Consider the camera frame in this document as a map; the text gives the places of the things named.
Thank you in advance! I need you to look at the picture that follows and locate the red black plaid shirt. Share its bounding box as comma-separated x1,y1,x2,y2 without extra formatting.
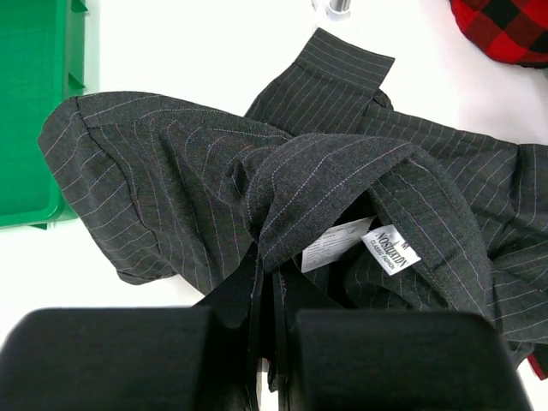
450,0,547,69

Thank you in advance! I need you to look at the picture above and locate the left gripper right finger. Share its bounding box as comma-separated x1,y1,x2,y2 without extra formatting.
273,265,530,410

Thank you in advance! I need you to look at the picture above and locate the green plastic tray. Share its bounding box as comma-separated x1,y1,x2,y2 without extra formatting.
1,0,88,229

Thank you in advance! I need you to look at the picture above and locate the dark grey striped shirt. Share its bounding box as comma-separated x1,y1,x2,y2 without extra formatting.
38,29,547,378

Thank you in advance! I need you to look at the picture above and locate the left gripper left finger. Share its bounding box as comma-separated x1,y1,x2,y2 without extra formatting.
1,256,259,410

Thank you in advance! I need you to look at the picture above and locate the silver clothes rack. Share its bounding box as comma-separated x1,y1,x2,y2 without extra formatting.
311,0,351,19

